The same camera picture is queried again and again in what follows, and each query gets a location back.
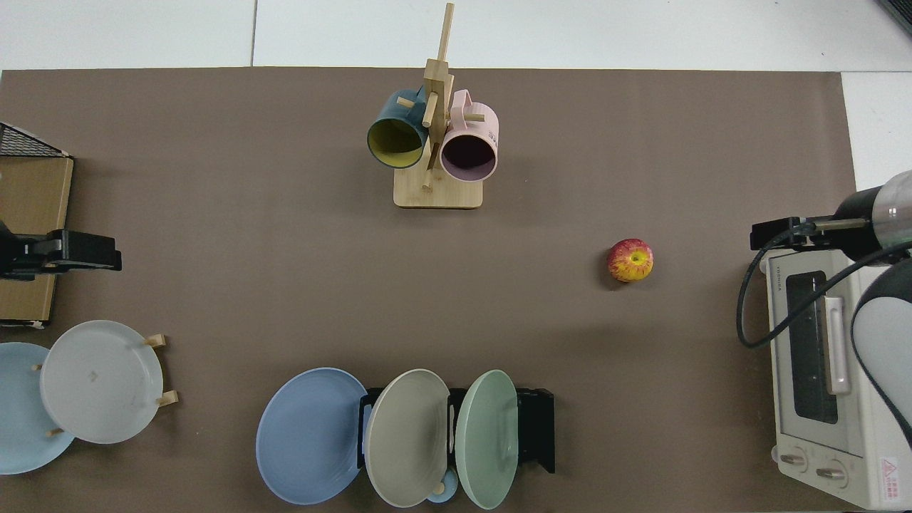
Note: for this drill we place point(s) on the green plate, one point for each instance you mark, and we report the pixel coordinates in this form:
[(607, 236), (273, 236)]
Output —
[(488, 442)]

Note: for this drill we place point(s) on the wooden cup stand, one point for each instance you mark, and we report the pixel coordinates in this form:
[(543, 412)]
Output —
[(438, 192)]

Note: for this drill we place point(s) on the red yellow apple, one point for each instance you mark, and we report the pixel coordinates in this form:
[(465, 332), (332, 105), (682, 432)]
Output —
[(630, 260)]

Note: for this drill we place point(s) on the black dish rack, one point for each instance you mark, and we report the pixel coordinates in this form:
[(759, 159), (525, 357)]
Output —
[(534, 427)]

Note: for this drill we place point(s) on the white toaster oven knob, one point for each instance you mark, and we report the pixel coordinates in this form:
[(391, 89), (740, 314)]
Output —
[(831, 474), (792, 458)]

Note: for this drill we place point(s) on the dark teal cup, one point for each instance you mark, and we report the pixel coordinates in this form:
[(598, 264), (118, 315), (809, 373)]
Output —
[(395, 142)]

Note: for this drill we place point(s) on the brown table cloth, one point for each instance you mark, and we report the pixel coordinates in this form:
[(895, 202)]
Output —
[(249, 249)]

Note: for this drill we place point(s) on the dark grey slatted object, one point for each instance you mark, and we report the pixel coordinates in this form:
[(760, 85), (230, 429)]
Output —
[(901, 11)]

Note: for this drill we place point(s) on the light blue plate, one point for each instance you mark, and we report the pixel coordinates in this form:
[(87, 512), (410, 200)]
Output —
[(21, 413)]

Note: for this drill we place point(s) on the wooden plate stand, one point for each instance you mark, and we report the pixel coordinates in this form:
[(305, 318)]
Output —
[(167, 398)]

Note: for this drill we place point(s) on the pale toaster oven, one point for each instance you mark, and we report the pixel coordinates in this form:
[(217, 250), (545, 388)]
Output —
[(855, 470)]

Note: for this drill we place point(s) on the small blue round thing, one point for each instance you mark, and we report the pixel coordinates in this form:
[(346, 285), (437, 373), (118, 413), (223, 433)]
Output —
[(447, 493)]

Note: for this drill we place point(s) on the greyish white plate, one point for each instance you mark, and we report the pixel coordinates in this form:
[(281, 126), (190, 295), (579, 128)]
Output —
[(100, 381)]

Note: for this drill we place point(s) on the pink cup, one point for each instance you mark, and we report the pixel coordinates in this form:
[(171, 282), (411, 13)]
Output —
[(477, 125)]

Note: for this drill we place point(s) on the beige plate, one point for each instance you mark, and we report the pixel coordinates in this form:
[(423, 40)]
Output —
[(406, 442)]

